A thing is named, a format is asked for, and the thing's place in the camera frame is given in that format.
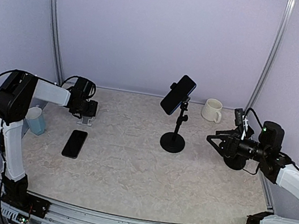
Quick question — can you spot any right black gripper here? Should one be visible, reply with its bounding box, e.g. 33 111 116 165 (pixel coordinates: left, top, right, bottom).
205 125 271 164

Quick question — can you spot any silver folding phone stand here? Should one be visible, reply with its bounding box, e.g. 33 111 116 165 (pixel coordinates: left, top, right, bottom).
78 106 99 126

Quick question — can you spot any black phone red case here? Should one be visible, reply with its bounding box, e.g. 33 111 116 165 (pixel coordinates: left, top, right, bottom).
61 130 88 159

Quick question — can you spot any black tall phone stand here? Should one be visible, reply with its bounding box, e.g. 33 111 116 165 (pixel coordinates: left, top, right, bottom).
160 95 190 154

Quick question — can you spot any blue phone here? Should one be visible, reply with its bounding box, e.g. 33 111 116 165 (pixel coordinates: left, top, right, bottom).
160 75 197 115

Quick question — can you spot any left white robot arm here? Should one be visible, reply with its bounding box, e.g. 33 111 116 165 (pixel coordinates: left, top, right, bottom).
0 69 98 208

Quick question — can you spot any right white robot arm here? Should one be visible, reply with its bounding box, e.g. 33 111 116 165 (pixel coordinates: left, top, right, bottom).
207 116 299 224

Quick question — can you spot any cream ceramic mug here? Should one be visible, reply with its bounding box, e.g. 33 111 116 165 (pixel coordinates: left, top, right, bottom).
201 98 223 124

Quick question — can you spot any light blue mug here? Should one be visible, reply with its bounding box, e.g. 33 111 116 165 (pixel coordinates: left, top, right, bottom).
25 106 46 136

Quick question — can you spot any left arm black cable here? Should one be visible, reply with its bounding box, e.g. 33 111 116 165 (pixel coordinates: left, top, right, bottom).
0 62 99 126

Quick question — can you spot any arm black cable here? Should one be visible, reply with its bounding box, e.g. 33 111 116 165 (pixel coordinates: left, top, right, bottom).
243 107 268 129
0 62 99 126

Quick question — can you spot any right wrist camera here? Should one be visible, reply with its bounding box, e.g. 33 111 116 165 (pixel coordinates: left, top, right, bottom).
234 108 250 139

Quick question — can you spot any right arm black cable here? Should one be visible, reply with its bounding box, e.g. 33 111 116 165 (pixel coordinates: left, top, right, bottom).
243 107 268 129

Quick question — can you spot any right aluminium frame post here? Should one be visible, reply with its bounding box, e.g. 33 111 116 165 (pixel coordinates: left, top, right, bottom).
246 0 297 109

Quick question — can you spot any aluminium frame post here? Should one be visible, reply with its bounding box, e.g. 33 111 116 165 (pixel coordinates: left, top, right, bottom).
246 0 297 109
49 0 64 84

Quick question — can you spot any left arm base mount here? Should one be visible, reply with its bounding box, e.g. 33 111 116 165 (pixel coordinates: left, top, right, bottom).
1 172 51 219

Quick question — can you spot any left aluminium frame post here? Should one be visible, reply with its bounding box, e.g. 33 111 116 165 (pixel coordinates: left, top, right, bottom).
49 0 64 84

